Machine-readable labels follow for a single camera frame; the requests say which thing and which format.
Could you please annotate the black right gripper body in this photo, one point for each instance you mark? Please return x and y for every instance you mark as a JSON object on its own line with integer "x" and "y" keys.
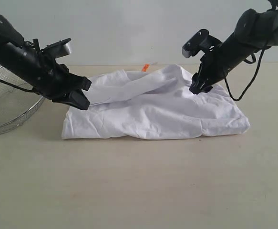
{"x": 215, "y": 66}

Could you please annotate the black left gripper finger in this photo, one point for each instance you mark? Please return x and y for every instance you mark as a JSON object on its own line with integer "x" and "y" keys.
{"x": 76, "y": 82}
{"x": 76, "y": 99}

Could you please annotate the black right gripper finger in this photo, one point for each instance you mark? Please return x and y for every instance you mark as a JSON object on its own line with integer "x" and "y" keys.
{"x": 194, "y": 88}
{"x": 204, "y": 87}

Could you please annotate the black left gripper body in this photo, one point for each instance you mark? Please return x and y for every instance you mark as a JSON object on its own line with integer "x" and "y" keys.
{"x": 54, "y": 82}

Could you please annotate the white shirt with red print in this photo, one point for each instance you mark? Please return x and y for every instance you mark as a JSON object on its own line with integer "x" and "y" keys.
{"x": 153, "y": 106}

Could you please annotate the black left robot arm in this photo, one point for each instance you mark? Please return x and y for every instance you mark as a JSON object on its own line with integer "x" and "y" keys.
{"x": 18, "y": 55}

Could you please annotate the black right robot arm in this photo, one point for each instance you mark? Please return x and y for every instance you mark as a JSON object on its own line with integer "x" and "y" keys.
{"x": 253, "y": 32}

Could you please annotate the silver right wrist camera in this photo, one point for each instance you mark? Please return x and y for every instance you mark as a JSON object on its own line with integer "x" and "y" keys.
{"x": 201, "y": 41}

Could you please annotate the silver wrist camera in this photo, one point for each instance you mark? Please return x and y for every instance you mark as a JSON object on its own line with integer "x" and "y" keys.
{"x": 201, "y": 41}
{"x": 58, "y": 49}

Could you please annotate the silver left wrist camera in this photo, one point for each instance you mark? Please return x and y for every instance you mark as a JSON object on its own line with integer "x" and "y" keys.
{"x": 58, "y": 49}

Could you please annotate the metal wire mesh basket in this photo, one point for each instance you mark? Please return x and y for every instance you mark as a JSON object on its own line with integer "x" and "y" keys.
{"x": 16, "y": 107}

